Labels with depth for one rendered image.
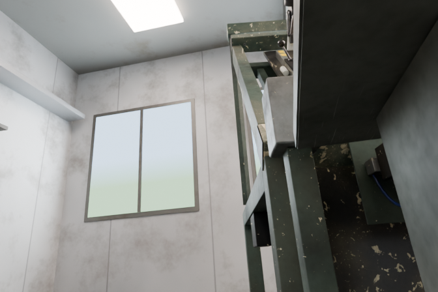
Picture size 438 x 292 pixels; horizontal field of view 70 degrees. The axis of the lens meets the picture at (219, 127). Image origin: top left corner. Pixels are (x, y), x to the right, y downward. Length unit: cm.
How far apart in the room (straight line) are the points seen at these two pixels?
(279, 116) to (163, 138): 323
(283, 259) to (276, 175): 23
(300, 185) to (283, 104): 20
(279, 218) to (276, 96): 34
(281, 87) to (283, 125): 10
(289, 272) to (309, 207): 24
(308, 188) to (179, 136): 319
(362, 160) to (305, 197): 30
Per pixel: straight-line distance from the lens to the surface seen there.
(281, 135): 75
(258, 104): 118
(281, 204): 93
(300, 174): 76
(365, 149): 101
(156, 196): 377
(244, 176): 224
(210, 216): 356
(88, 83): 488
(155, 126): 403
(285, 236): 92
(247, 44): 208
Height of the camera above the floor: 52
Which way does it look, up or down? 22 degrees up
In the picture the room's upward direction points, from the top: 4 degrees counter-clockwise
